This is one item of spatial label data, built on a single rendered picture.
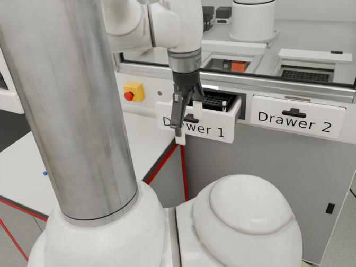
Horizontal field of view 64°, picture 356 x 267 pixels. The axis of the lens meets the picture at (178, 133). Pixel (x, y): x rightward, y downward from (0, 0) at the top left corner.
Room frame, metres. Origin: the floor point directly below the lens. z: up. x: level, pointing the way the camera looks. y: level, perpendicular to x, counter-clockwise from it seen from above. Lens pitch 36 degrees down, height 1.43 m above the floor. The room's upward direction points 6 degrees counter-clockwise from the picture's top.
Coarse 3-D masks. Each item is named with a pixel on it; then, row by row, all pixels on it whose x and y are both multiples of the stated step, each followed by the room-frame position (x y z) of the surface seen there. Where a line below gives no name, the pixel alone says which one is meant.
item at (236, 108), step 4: (240, 96) 0.94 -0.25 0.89; (172, 100) 0.96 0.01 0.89; (236, 100) 1.01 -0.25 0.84; (240, 100) 0.91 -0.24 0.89; (232, 104) 0.98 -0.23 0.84; (236, 104) 0.88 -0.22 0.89; (240, 104) 0.90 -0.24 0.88; (232, 108) 0.96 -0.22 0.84; (236, 108) 0.86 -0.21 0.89; (240, 108) 0.89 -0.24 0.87; (228, 112) 0.93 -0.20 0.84; (232, 112) 0.83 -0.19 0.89; (236, 112) 0.86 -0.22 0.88; (240, 112) 0.90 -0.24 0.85; (236, 116) 0.85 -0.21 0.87; (236, 120) 0.85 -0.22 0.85
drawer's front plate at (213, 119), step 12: (156, 108) 0.89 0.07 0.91; (168, 108) 0.87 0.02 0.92; (192, 108) 0.83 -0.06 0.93; (168, 120) 0.87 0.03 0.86; (204, 120) 0.80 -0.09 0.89; (216, 120) 0.78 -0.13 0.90; (228, 120) 0.76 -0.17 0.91; (192, 132) 0.83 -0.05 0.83; (204, 132) 0.81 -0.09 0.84; (216, 132) 0.78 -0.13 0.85; (228, 132) 0.76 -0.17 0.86
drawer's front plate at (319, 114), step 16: (256, 96) 0.87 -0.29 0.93; (256, 112) 0.86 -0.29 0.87; (272, 112) 0.83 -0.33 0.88; (304, 112) 0.78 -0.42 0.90; (320, 112) 0.76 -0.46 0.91; (336, 112) 0.74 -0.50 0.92; (288, 128) 0.80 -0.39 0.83; (304, 128) 0.78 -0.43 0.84; (320, 128) 0.75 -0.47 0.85; (336, 128) 0.73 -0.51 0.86
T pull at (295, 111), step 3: (291, 108) 0.80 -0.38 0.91; (294, 108) 0.79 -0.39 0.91; (282, 111) 0.78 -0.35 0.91; (285, 111) 0.78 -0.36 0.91; (288, 111) 0.78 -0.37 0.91; (291, 111) 0.78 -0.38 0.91; (294, 111) 0.78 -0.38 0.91; (297, 111) 0.77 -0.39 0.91; (285, 114) 0.78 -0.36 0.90; (288, 114) 0.77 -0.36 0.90; (291, 114) 0.77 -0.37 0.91; (294, 114) 0.76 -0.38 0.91; (297, 114) 0.76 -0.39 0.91; (300, 114) 0.75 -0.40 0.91; (303, 114) 0.75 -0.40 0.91; (300, 117) 0.75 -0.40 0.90; (303, 117) 0.75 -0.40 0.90
